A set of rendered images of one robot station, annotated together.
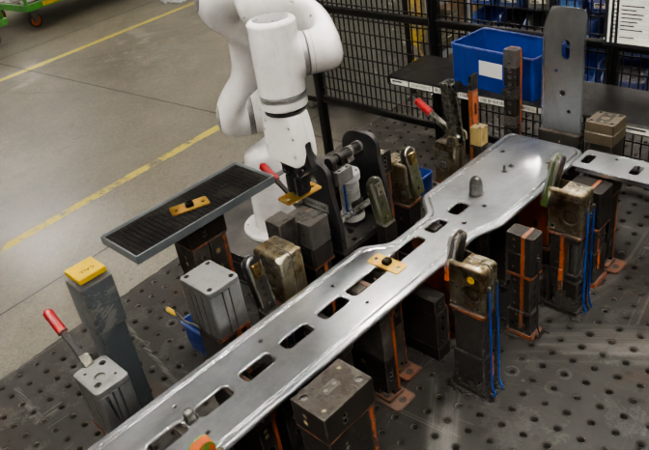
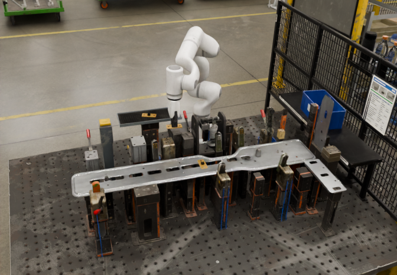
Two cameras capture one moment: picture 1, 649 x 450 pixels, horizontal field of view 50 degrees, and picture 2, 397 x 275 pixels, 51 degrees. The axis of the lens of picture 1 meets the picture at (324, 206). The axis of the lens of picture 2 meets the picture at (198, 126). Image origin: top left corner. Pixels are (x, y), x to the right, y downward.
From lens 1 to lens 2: 1.11 m
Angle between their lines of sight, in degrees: 20
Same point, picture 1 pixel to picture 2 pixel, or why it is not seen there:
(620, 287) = (306, 219)
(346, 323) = (171, 176)
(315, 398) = (139, 190)
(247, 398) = (125, 182)
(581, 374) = (257, 238)
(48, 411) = not seen: hidden behind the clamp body
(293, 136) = (171, 107)
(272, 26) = (171, 71)
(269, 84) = (168, 88)
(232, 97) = not seen: hidden behind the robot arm
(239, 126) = (192, 93)
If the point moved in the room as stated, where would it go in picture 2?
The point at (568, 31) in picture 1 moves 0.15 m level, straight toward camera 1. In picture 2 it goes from (327, 107) to (312, 115)
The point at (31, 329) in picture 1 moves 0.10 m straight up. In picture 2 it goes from (120, 136) to (119, 128)
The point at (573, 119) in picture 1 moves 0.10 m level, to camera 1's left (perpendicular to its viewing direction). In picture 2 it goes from (322, 144) to (305, 140)
